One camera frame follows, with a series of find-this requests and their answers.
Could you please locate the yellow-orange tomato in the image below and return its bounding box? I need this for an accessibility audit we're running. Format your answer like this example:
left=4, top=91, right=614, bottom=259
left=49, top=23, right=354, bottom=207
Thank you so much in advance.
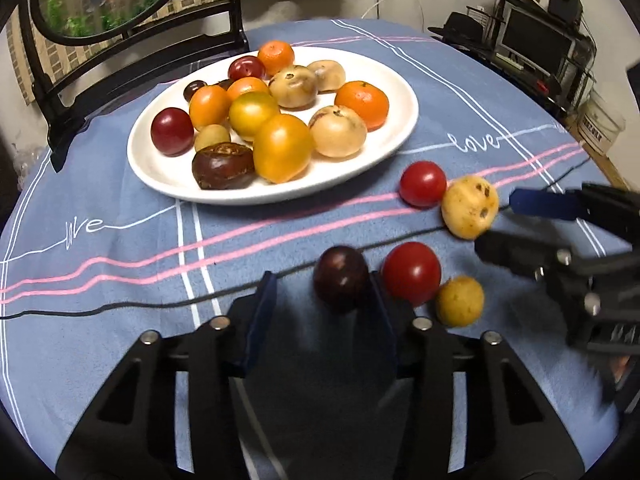
left=252, top=113, right=315, bottom=184

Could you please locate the person's right hand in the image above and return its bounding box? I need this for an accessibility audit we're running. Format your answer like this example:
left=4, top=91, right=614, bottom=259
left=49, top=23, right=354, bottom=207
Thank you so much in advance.
left=602, top=355, right=633, bottom=403

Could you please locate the beige purple-streaked passion fruit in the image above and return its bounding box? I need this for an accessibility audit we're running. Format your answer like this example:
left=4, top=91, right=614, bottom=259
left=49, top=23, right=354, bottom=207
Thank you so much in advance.
left=308, top=105, right=367, bottom=159

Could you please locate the black computer desk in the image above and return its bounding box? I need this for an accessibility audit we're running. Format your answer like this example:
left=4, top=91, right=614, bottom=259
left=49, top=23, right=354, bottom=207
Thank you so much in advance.
left=435, top=0, right=598, bottom=121

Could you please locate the orange tangerine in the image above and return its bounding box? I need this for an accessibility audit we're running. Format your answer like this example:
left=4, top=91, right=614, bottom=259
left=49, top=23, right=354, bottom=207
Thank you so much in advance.
left=334, top=80, right=390, bottom=132
left=257, top=40, right=296, bottom=77

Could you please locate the red cherry tomato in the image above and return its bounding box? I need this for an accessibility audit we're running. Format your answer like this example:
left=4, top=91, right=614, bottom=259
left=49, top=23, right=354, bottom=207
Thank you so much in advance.
left=398, top=160, right=448, bottom=209
left=381, top=241, right=443, bottom=308

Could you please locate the black hat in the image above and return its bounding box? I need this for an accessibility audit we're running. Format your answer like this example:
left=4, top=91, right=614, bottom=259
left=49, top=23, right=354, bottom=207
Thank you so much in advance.
left=429, top=11, right=497, bottom=52

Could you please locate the clear plastic wrap pile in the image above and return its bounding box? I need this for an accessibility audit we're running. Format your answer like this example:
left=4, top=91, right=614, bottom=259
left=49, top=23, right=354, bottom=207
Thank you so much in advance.
left=262, top=0, right=303, bottom=26

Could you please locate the orange tomato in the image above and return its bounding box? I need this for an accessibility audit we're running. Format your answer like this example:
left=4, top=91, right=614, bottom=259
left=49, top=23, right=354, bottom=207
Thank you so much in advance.
left=188, top=85, right=232, bottom=132
left=226, top=76, right=271, bottom=102

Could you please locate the white plastic bucket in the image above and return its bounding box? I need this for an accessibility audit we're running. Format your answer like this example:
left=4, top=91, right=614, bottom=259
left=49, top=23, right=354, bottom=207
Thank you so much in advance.
left=580, top=91, right=627, bottom=156

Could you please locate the brown wrinkled date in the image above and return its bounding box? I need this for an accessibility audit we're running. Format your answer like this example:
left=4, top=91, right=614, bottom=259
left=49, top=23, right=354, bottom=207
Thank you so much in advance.
left=191, top=142, right=256, bottom=191

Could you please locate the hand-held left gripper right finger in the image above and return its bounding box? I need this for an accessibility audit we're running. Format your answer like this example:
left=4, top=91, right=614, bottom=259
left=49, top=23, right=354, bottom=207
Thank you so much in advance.
left=352, top=271, right=586, bottom=480

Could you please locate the black computer monitor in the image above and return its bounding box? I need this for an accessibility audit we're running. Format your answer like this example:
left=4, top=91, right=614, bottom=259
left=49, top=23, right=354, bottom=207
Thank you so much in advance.
left=495, top=7, right=577, bottom=72

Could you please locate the green yellow tomato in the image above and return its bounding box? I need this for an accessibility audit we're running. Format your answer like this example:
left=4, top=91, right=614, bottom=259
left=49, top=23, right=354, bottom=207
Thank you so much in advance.
left=228, top=91, right=281, bottom=142

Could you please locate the red plum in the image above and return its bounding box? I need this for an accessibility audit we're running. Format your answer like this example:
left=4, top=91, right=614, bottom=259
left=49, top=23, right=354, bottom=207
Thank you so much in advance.
left=151, top=107, right=195, bottom=157
left=228, top=55, right=267, bottom=82

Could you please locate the round goldfish table screen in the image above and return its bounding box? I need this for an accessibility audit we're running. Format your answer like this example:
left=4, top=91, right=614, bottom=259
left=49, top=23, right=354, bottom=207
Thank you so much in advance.
left=19, top=0, right=247, bottom=173

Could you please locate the white power cable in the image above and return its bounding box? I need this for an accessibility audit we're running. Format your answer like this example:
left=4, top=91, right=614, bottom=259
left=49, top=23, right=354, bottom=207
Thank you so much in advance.
left=360, top=0, right=426, bottom=31

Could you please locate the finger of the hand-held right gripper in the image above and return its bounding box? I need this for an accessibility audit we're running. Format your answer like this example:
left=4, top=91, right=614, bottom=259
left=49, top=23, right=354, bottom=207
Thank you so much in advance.
left=509, top=183, right=640, bottom=241
left=474, top=232, right=576, bottom=281

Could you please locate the smooth beige passion fruit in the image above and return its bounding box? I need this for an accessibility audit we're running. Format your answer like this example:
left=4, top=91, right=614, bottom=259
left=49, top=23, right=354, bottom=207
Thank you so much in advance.
left=306, top=60, right=347, bottom=92

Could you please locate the small yellow plum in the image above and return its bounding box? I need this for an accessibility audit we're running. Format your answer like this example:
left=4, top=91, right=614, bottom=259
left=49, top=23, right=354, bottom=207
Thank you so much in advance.
left=193, top=124, right=232, bottom=152
left=435, top=275, right=485, bottom=328

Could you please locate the white oval plate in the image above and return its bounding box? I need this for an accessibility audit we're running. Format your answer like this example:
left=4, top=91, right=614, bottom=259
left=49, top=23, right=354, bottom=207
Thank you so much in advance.
left=126, top=46, right=420, bottom=206

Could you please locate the black speaker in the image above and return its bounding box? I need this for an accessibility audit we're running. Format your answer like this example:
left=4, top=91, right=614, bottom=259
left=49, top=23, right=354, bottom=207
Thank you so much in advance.
left=547, top=0, right=584, bottom=26

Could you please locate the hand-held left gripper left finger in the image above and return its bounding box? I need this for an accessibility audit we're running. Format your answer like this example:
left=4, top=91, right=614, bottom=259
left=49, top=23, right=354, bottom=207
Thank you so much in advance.
left=55, top=271, right=278, bottom=480

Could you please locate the beige spotted passion fruit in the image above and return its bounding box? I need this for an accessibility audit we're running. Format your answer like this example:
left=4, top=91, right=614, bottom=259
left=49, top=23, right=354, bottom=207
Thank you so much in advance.
left=440, top=175, right=500, bottom=240
left=268, top=65, right=319, bottom=110

